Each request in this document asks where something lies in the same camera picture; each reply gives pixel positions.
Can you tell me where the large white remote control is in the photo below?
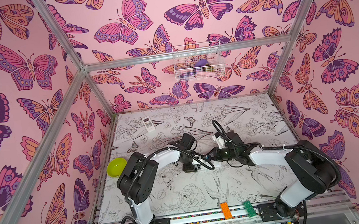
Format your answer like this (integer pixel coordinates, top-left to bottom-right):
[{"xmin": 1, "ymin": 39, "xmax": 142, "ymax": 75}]
[{"xmin": 192, "ymin": 155, "xmax": 222, "ymax": 171}]

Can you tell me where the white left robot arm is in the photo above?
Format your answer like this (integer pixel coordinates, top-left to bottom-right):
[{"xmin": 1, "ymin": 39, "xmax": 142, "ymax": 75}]
[{"xmin": 117, "ymin": 133, "xmax": 215, "ymax": 224}]

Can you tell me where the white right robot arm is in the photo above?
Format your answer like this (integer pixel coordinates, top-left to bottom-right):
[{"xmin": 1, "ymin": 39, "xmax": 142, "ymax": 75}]
[{"xmin": 211, "ymin": 120, "xmax": 342, "ymax": 221}]

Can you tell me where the small white remote control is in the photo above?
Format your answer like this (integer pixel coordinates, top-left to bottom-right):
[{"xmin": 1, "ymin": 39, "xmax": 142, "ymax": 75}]
[{"xmin": 142, "ymin": 116, "xmax": 156, "ymax": 133}]

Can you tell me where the green plastic bowl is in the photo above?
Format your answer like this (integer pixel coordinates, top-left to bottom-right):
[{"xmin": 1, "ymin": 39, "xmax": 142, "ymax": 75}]
[{"xmin": 106, "ymin": 157, "xmax": 127, "ymax": 178}]

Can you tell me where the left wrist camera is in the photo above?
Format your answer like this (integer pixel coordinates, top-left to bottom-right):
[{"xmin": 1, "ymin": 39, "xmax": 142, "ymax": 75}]
[{"xmin": 169, "ymin": 133, "xmax": 197, "ymax": 151}]

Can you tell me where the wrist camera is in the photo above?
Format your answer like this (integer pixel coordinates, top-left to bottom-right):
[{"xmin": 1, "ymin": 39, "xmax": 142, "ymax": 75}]
[
  {"xmin": 169, "ymin": 133, "xmax": 197, "ymax": 151},
  {"xmin": 212, "ymin": 133, "xmax": 227, "ymax": 149}
]

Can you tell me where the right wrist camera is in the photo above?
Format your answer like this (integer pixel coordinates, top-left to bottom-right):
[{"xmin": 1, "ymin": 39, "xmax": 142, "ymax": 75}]
[{"xmin": 212, "ymin": 133, "xmax": 227, "ymax": 149}]

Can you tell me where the orange lego brick on rail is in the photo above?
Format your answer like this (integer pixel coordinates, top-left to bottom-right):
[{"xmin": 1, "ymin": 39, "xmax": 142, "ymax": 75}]
[{"xmin": 220, "ymin": 202, "xmax": 233, "ymax": 220}]

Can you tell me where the green lego brick on rail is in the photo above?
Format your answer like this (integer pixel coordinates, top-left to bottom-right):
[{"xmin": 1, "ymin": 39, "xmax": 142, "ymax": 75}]
[{"xmin": 243, "ymin": 200, "xmax": 257, "ymax": 218}]

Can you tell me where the clear wall basket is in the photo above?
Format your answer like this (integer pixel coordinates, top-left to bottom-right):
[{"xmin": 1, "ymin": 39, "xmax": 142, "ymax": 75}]
[{"xmin": 172, "ymin": 43, "xmax": 226, "ymax": 80}]

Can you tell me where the aluminium frame post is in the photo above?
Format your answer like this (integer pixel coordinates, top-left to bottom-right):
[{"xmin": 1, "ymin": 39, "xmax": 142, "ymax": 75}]
[{"xmin": 28, "ymin": 0, "xmax": 116, "ymax": 127}]

